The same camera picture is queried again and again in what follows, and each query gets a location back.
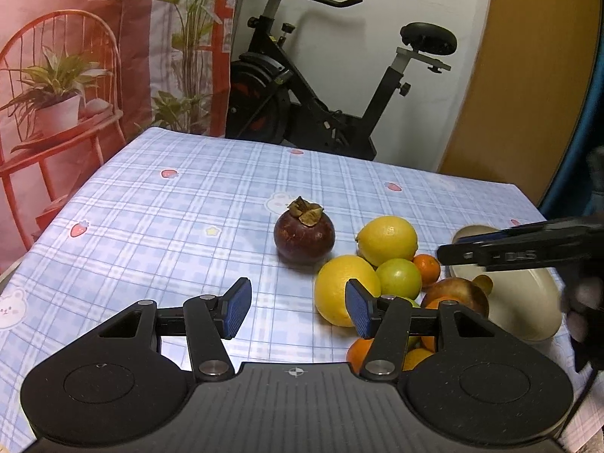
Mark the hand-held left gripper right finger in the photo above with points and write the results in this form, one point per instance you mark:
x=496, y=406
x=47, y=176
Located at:
x=358, y=311

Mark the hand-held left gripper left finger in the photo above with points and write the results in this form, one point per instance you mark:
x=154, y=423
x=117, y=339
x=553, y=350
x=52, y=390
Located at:
x=238, y=306

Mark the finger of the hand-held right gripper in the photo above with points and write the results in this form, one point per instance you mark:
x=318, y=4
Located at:
x=519, y=255
x=566, y=225

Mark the yellow lemon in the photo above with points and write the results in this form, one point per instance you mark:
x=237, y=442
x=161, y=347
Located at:
x=335, y=292
x=387, y=238

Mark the brown kiwi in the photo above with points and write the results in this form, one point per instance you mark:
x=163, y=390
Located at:
x=483, y=284

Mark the cream ceramic bowl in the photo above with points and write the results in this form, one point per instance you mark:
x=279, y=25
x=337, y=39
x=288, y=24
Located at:
x=524, y=302

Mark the green round fruit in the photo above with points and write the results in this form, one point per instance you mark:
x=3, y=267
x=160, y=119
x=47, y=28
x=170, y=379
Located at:
x=398, y=278
x=413, y=341

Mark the red apple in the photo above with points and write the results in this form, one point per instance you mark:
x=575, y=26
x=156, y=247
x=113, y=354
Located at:
x=455, y=290

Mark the dark purple mangosteen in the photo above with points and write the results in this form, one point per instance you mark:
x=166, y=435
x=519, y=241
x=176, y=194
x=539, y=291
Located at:
x=302, y=240

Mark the person's right hand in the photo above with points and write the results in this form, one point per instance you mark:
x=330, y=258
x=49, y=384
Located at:
x=578, y=292

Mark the blue curtain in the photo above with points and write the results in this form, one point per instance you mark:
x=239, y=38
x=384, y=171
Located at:
x=573, y=141

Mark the wooden door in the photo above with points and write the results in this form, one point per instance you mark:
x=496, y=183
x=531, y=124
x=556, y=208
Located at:
x=519, y=80

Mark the black exercise bike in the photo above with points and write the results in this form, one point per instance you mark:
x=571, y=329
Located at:
x=264, y=89

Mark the pink printed backdrop cloth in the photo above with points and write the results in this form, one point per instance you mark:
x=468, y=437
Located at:
x=71, y=80

